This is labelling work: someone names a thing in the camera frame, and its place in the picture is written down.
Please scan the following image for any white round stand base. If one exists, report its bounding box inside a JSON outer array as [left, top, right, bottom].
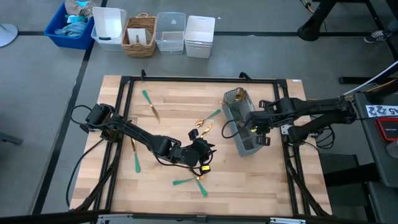
[[0, 23, 19, 49], [385, 139, 398, 159]]

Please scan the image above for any clear plastic bin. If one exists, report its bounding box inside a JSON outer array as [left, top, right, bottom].
[[154, 11, 187, 56]]

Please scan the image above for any white cable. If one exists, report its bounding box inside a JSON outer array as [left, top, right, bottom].
[[343, 60, 398, 96]]

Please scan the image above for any black aluminium table frame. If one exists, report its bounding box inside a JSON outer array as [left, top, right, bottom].
[[70, 68, 332, 218]]

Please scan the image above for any grey side desk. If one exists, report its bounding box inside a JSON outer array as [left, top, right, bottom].
[[353, 83, 398, 189]]

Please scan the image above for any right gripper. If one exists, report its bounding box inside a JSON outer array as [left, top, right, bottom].
[[244, 99, 272, 147]]

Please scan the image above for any white open plastic bin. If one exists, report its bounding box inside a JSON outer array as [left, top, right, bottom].
[[91, 6, 128, 52]]

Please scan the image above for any blue plastic bin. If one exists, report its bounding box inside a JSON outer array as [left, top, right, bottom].
[[43, 1, 96, 50]]

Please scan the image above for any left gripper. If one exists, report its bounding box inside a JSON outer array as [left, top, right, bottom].
[[182, 128, 216, 172]]

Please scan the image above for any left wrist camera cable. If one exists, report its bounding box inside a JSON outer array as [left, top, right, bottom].
[[154, 148, 217, 177]]

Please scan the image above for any black bottom rail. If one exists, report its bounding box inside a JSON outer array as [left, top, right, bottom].
[[0, 210, 398, 224]]

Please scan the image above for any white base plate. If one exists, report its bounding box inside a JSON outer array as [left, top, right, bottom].
[[279, 124, 295, 136]]

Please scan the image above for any brown cloth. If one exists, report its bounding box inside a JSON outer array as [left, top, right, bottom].
[[64, 0, 98, 17]]

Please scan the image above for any blue-grey cloth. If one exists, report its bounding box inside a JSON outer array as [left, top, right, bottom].
[[55, 21, 87, 39]]

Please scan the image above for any grey plastic cutlery basket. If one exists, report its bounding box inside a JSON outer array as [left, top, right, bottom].
[[221, 86, 265, 157]]

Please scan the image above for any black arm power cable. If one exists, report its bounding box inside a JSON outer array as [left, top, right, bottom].
[[65, 138, 106, 208]]

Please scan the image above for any wicker basket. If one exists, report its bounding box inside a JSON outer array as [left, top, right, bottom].
[[121, 12, 157, 58]]

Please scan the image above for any teal cloth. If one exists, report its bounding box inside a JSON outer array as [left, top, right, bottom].
[[65, 14, 85, 24]]

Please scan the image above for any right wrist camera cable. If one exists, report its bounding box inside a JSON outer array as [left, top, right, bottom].
[[221, 119, 249, 139]]

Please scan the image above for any black desk leg frame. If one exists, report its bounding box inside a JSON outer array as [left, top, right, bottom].
[[338, 0, 398, 85]]

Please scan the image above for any black stand post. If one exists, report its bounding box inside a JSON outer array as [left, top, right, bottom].
[[297, 0, 338, 42]]

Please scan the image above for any white stacked plastic bin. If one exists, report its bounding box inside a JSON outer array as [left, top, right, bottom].
[[184, 15, 216, 59]]

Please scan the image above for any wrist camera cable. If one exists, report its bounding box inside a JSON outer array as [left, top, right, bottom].
[[221, 119, 249, 139], [154, 148, 217, 177]]

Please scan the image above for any person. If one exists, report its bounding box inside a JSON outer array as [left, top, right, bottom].
[[363, 20, 398, 44]]

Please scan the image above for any green handled gold spoon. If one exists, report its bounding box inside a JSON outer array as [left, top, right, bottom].
[[198, 121, 215, 139]]

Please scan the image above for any white cardboard box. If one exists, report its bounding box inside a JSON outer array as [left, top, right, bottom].
[[126, 27, 147, 45]]

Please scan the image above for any white printed label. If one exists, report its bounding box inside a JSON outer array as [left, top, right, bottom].
[[365, 105, 398, 118]]

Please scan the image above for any grey chair leg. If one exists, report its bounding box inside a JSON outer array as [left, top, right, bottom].
[[0, 132, 24, 146]]

